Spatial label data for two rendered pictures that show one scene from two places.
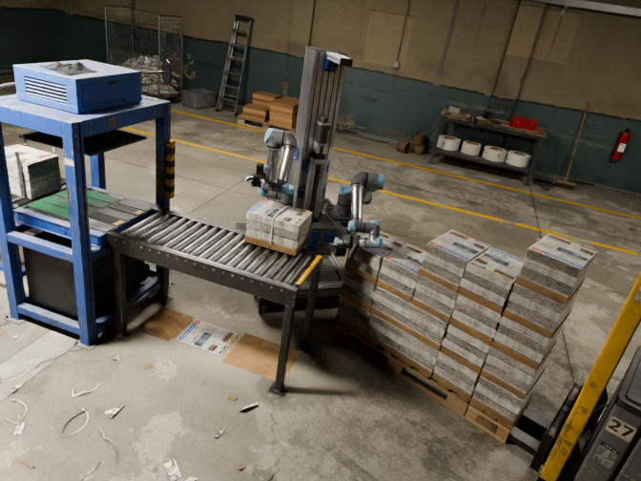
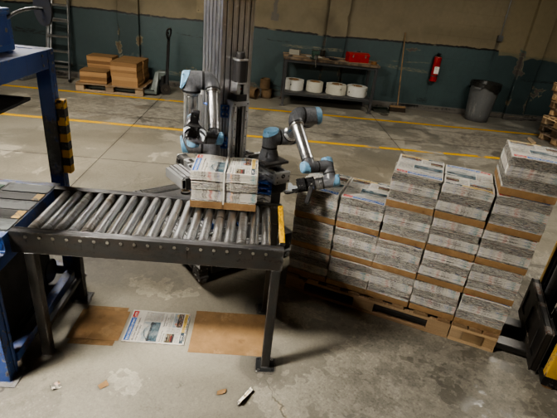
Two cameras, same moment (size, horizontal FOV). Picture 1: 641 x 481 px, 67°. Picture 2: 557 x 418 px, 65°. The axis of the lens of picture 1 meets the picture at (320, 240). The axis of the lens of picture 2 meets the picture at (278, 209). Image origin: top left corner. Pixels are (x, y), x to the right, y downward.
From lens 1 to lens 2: 1.08 m
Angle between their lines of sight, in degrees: 16
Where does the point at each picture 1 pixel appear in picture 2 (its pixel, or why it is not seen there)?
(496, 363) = (480, 278)
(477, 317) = (457, 236)
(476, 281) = (453, 200)
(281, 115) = (125, 75)
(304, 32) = not seen: outside the picture
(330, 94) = (243, 25)
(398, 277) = (360, 212)
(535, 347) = (522, 254)
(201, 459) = not seen: outside the picture
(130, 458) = not seen: outside the picture
